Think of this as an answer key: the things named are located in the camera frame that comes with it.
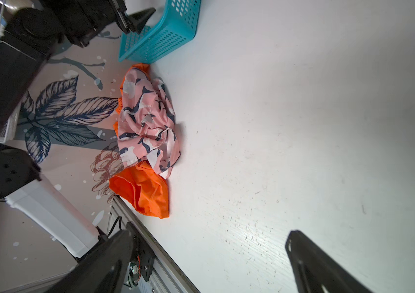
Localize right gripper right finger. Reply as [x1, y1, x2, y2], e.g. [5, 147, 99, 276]
[285, 230, 371, 293]

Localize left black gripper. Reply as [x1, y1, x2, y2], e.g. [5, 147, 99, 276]
[42, 0, 156, 48]

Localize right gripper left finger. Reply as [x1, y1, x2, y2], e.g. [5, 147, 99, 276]
[47, 230, 134, 293]

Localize pink patterned garment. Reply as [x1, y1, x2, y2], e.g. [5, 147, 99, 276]
[115, 63, 181, 179]

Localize orange garment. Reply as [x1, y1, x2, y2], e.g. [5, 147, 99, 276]
[109, 63, 170, 219]

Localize teal plastic basket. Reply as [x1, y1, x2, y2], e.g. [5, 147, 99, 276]
[118, 0, 201, 64]

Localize aluminium mounting rail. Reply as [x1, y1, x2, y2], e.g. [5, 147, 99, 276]
[108, 197, 200, 293]

